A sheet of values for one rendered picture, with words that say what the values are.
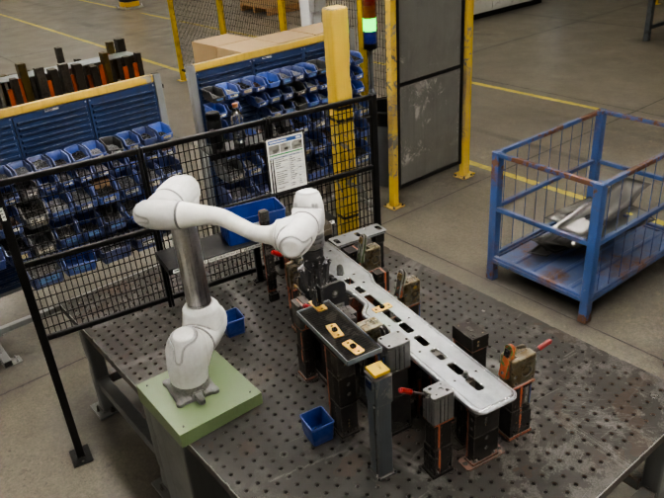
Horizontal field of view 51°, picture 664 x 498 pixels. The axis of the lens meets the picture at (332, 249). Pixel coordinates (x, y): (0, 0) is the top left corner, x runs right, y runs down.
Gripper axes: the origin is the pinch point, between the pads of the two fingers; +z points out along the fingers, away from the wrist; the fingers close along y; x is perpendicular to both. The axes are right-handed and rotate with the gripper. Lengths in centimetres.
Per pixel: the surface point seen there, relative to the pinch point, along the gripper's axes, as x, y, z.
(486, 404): -57, 31, 25
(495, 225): 124, 197, 81
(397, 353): -25.8, 17.0, 17.0
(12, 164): 247, -75, 5
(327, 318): -4.0, 1.5, 8.3
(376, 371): -39.4, 0.0, 8.5
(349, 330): -14.9, 4.2, 8.3
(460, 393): -48, 27, 25
